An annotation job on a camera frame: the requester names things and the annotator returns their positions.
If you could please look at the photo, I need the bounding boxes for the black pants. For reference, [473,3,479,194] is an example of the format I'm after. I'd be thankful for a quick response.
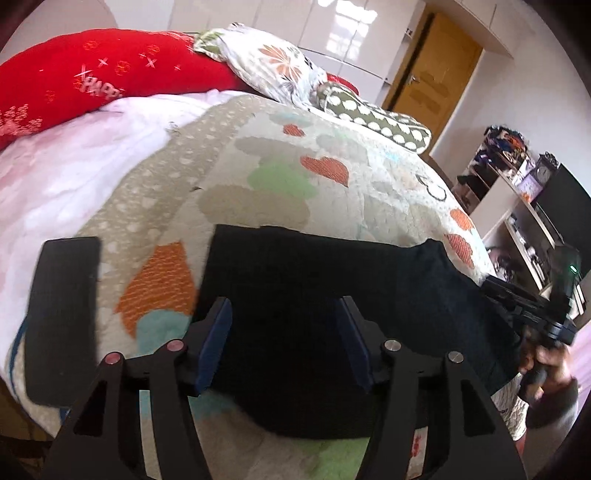
[193,225,521,439]

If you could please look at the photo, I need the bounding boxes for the dark sleeve right forearm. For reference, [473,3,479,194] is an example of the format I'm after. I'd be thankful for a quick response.
[526,378,578,429]

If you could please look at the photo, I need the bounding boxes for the person's right hand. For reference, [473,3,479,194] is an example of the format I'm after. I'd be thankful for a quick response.
[519,340,578,405]

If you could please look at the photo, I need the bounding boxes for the black smartphone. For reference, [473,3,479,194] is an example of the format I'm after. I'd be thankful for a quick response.
[24,237,101,408]

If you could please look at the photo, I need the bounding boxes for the black television screen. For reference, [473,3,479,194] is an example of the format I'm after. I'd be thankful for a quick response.
[534,164,591,278]

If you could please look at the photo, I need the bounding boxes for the white shelving unit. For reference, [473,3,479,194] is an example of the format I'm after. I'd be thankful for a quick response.
[452,125,568,297]

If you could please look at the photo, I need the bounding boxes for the green white dotted pillow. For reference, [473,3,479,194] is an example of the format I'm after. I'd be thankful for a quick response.
[315,82,433,154]

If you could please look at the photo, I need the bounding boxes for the white bed sheet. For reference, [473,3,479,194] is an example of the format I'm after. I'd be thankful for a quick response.
[1,90,235,356]

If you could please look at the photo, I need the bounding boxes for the wooden door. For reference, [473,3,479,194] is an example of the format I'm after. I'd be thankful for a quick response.
[383,6,483,139]

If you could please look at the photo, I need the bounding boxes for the glossy white wardrobe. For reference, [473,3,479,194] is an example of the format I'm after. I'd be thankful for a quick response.
[169,0,425,101]

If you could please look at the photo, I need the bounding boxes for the red long pillow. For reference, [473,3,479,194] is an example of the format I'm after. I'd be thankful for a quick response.
[0,29,248,147]

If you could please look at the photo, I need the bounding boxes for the white floral pillow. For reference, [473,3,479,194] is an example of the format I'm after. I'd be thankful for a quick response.
[193,23,328,110]

